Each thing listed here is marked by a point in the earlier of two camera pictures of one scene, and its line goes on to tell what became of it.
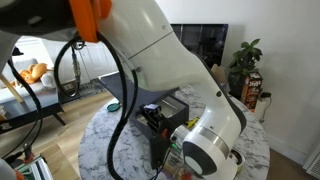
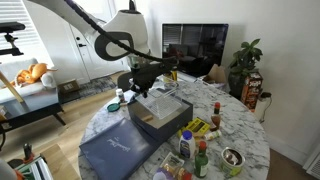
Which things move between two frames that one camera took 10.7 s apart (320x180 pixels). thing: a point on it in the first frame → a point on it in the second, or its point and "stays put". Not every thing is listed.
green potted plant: (243, 62) stays put
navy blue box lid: (143, 96) → (121, 152)
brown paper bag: (220, 73) stays put
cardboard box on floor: (69, 87) stays put
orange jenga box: (251, 90) stays put
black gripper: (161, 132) → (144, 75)
